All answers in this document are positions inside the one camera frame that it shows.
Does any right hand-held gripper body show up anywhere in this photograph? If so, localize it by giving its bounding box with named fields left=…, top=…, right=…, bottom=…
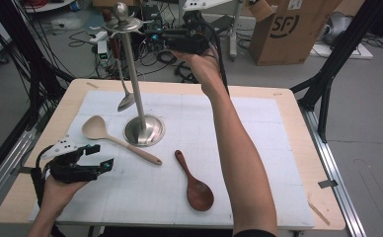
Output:
left=164, top=0, right=234, bottom=55

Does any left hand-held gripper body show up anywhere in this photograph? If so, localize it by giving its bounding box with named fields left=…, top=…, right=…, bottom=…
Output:
left=40, top=133, right=99, bottom=185

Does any metal spatula with brown handle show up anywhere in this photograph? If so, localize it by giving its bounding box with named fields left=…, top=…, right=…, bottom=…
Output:
left=101, top=9, right=136, bottom=113

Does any metal utensil stand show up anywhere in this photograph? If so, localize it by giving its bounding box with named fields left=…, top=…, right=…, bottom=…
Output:
left=104, top=1, right=166, bottom=148

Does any dark brown wooden spoon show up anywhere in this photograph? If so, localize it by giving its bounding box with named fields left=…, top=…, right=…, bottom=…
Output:
left=174, top=149, right=215, bottom=212

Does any person's left hand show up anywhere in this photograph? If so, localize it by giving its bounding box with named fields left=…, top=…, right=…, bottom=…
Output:
left=40, top=175, right=89, bottom=219

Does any person's right hand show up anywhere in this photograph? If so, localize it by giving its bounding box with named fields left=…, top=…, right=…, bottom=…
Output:
left=169, top=48, right=226, bottom=100

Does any black computer tower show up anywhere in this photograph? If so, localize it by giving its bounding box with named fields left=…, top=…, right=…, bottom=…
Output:
left=142, top=4, right=164, bottom=31

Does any white stand leg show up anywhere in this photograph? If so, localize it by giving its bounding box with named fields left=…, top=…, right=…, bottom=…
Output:
left=228, top=0, right=245, bottom=62
left=176, top=0, right=185, bottom=29

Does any black tape strip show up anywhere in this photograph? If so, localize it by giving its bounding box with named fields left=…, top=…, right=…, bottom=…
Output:
left=10, top=166, right=36, bottom=176
left=317, top=179, right=340, bottom=190

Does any white device with green display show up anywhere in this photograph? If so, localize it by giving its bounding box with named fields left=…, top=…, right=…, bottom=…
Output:
left=97, top=39, right=111, bottom=62

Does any white power strip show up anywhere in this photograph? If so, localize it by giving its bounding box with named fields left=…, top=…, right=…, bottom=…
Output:
left=89, top=31, right=110, bottom=43

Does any white grid mat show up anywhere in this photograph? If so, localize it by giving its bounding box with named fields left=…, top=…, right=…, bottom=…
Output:
left=28, top=89, right=316, bottom=230

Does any brown cardboard box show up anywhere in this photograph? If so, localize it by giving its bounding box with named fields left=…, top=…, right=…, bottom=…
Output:
left=248, top=0, right=344, bottom=67

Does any grey kettle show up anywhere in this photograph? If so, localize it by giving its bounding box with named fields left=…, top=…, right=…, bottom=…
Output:
left=320, top=12, right=353, bottom=45

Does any person's black sleeve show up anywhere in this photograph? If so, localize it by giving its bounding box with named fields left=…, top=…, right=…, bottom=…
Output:
left=233, top=229, right=277, bottom=237

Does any white flat board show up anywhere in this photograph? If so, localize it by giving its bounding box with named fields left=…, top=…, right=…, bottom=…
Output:
left=309, top=41, right=374, bottom=60

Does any thin wooden stick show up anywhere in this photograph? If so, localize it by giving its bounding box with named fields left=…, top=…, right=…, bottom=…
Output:
left=307, top=199, right=332, bottom=227

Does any right hand-held gripper cable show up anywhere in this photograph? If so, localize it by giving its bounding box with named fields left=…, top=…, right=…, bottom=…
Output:
left=199, top=20, right=231, bottom=97

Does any hand-held gripper cable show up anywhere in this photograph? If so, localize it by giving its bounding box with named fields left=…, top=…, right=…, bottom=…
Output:
left=30, top=144, right=66, bottom=237
left=199, top=20, right=231, bottom=97

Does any left hand-held gripper cable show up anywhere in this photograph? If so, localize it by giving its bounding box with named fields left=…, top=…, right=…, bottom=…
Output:
left=30, top=144, right=66, bottom=237

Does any aluminium rail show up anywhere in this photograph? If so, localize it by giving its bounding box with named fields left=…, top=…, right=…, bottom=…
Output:
left=0, top=129, right=38, bottom=215
left=299, top=107, right=368, bottom=237

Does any black metal frame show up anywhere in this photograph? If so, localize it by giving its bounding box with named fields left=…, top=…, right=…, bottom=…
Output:
left=0, top=0, right=76, bottom=190
left=289, top=0, right=383, bottom=144

